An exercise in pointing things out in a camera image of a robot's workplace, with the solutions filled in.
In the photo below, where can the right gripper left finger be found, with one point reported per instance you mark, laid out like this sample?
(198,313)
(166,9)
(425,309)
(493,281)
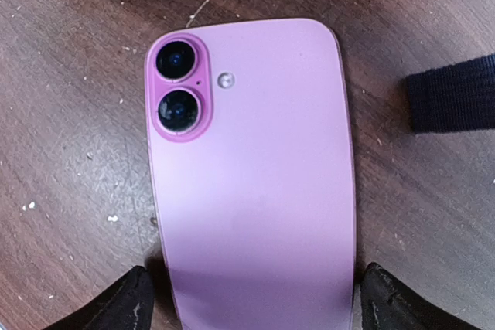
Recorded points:
(127,304)

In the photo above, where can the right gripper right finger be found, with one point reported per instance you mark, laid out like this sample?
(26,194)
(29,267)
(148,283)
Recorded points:
(387,303)

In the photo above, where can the navy blue backpack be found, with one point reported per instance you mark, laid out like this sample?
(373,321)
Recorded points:
(454,98)

